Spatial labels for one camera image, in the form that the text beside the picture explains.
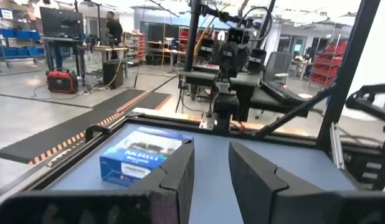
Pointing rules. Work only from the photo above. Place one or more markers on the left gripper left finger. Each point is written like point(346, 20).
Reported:
point(173, 186)

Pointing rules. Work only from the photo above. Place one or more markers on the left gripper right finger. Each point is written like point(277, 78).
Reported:
point(258, 193)

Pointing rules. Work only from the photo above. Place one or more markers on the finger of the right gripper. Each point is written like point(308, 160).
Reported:
point(256, 60)
point(206, 49)

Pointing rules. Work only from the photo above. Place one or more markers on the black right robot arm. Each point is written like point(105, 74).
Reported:
point(225, 105)

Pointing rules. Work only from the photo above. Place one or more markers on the blue game controller box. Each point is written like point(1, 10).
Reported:
point(133, 158)

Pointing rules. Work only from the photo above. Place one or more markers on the red storage shelf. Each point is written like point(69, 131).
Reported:
point(134, 45)
point(328, 62)

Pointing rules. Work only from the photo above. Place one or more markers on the person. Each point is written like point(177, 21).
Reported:
point(114, 31)

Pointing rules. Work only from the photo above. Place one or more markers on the black floor box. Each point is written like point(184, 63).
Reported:
point(113, 74)

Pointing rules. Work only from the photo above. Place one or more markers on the wooden workbench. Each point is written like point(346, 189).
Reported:
point(108, 48)

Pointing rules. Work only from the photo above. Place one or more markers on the black monitor screen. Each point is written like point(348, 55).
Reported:
point(61, 22)

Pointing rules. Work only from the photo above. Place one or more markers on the red black equipment case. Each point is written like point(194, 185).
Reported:
point(62, 81)

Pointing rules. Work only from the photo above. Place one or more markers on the blue storage bins shelf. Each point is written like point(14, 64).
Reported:
point(15, 40)

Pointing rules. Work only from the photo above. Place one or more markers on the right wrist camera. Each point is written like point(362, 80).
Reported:
point(239, 35)

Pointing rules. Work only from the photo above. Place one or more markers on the silver metal bracket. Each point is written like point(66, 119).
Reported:
point(207, 121)

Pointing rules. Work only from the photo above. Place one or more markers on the black aluminium rig frame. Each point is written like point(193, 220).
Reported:
point(348, 71)

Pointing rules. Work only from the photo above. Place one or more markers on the black curved bracket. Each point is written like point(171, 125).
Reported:
point(370, 99)

